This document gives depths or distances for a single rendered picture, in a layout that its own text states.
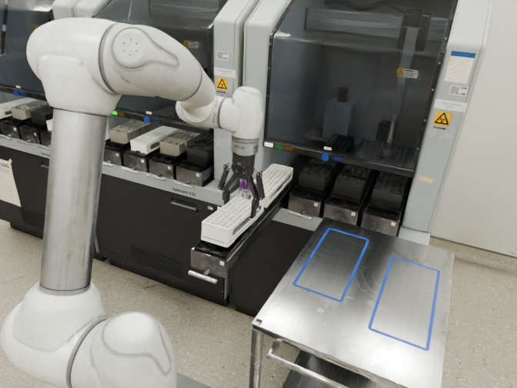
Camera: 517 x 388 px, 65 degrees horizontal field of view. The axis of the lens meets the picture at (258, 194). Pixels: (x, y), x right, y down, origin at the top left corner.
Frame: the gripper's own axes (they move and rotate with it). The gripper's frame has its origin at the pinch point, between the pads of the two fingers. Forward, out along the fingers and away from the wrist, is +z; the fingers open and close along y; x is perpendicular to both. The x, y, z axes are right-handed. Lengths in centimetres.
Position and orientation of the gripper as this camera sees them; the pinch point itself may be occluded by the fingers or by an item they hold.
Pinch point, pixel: (239, 207)
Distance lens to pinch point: 142.3
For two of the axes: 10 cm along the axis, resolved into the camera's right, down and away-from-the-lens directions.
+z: -0.9, 9.2, 3.9
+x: 4.0, -3.3, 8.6
